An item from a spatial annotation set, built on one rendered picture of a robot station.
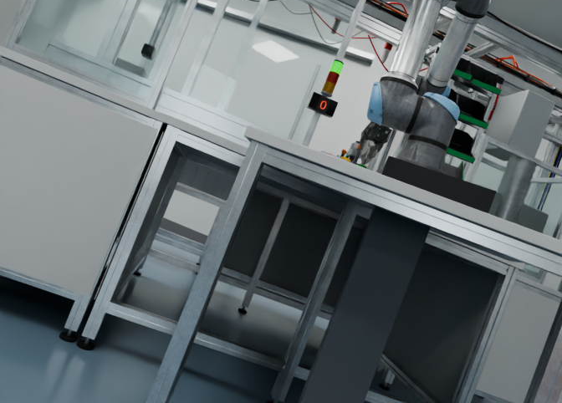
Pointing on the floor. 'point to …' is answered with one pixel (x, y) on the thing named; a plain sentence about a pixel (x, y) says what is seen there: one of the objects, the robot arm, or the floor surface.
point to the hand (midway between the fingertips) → (364, 161)
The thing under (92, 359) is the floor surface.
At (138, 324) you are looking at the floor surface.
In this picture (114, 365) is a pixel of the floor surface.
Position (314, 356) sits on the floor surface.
